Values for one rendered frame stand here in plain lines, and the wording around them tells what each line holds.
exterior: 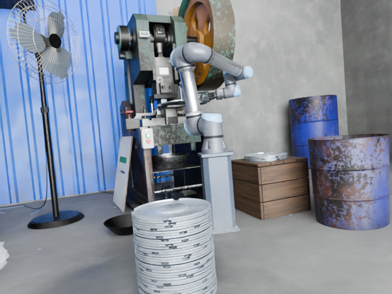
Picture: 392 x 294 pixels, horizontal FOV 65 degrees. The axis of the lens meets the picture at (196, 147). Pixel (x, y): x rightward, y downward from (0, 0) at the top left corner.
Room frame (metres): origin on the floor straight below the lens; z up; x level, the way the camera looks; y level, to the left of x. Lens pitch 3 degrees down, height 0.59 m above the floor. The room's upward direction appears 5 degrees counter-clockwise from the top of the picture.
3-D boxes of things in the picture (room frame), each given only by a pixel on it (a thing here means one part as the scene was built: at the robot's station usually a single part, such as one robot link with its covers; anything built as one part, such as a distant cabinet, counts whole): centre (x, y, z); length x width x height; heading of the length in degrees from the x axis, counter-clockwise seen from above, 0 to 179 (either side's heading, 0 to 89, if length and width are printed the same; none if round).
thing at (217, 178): (1.80, -0.11, 0.23); 0.19 x 0.19 x 0.45; 7
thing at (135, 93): (2.63, 0.28, 0.83); 0.79 x 0.43 x 1.34; 22
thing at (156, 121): (2.50, 0.23, 0.68); 0.45 x 0.30 x 0.06; 112
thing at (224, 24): (2.72, -0.04, 1.33); 1.03 x 0.28 x 0.82; 22
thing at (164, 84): (2.46, 0.21, 1.04); 0.17 x 0.15 x 0.30; 22
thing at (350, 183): (1.75, -0.86, 0.24); 0.42 x 0.42 x 0.48
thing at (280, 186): (2.13, -0.48, 0.18); 0.40 x 0.38 x 0.35; 20
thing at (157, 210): (1.13, 0.11, 0.31); 0.29 x 0.29 x 0.01
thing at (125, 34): (2.42, 0.46, 1.31); 0.22 x 0.12 x 0.22; 22
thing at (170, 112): (2.33, 0.16, 0.72); 0.25 x 0.14 x 0.14; 22
